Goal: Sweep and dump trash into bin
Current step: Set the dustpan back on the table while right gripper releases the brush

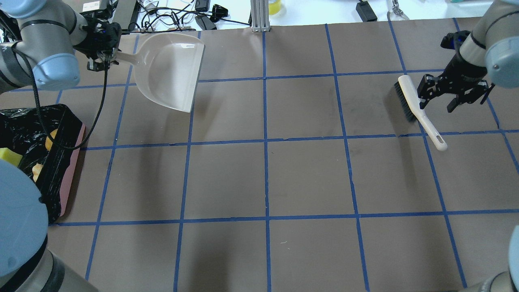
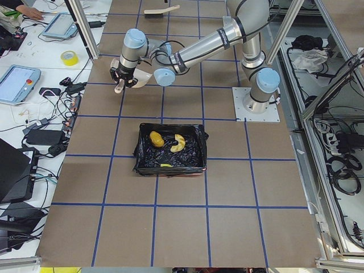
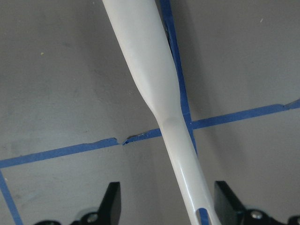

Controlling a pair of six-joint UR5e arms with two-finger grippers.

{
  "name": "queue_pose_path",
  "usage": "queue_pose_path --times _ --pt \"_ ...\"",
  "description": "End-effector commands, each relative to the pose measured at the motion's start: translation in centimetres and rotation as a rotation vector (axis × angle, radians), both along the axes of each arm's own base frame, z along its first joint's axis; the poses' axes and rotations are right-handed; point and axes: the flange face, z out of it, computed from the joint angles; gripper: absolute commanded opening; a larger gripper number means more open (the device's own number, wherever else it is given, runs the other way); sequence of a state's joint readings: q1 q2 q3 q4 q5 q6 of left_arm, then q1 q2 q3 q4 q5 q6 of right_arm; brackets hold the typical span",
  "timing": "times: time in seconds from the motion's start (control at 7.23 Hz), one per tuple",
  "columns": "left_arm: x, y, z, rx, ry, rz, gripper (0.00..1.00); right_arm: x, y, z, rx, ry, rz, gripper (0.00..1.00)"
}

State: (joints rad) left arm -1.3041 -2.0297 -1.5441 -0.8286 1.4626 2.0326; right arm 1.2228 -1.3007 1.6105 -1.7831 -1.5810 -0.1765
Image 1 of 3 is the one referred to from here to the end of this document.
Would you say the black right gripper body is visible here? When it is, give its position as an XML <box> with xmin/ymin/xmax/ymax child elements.
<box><xmin>436</xmin><ymin>51</ymin><xmax>489</xmax><ymax>98</ymax></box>

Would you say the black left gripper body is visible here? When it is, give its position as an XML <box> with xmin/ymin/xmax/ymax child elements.
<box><xmin>75</xmin><ymin>13</ymin><xmax>122</xmax><ymax>61</ymax></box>

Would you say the white hand brush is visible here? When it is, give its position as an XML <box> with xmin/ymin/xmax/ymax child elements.
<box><xmin>394</xmin><ymin>75</ymin><xmax>448</xmax><ymax>151</ymax></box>

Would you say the white plastic dustpan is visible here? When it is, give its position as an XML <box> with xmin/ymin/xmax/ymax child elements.
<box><xmin>116</xmin><ymin>32</ymin><xmax>206</xmax><ymax>113</ymax></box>

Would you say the orange potato toy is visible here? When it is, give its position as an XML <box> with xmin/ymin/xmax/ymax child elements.
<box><xmin>44</xmin><ymin>129</ymin><xmax>58</xmax><ymax>151</ymax></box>

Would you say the pale yellow peel toy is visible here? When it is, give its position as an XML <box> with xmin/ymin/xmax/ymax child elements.
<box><xmin>32</xmin><ymin>163</ymin><xmax>44</xmax><ymax>182</ymax></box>

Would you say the yellow green sponge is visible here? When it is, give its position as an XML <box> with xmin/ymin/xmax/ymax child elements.
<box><xmin>0</xmin><ymin>148</ymin><xmax>23</xmax><ymax>167</ymax></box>

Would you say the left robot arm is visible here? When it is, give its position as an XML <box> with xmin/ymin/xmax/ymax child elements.
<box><xmin>1</xmin><ymin>0</ymin><xmax>122</xmax><ymax>292</ymax></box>

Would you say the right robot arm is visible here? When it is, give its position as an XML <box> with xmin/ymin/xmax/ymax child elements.
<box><xmin>395</xmin><ymin>0</ymin><xmax>518</xmax><ymax>151</ymax></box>

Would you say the pink bin with black bag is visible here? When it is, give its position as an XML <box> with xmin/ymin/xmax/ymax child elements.
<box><xmin>0</xmin><ymin>104</ymin><xmax>86</xmax><ymax>224</ymax></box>

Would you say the black power adapter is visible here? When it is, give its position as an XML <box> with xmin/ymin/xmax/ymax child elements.
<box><xmin>355</xmin><ymin>0</ymin><xmax>378</xmax><ymax>22</ymax></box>

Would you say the yellow tape roll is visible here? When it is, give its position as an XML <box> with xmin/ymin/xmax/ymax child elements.
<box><xmin>268</xmin><ymin>0</ymin><xmax>282</xmax><ymax>15</ymax></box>

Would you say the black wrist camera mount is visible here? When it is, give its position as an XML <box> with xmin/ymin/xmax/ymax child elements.
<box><xmin>440</xmin><ymin>31</ymin><xmax>470</xmax><ymax>50</ymax></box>

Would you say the black braided cable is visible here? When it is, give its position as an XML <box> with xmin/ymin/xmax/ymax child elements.
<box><xmin>11</xmin><ymin>41</ymin><xmax>110</xmax><ymax>150</ymax></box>

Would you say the aluminium frame post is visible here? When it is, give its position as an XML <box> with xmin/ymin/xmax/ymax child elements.
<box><xmin>250</xmin><ymin>0</ymin><xmax>271</xmax><ymax>32</ymax></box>

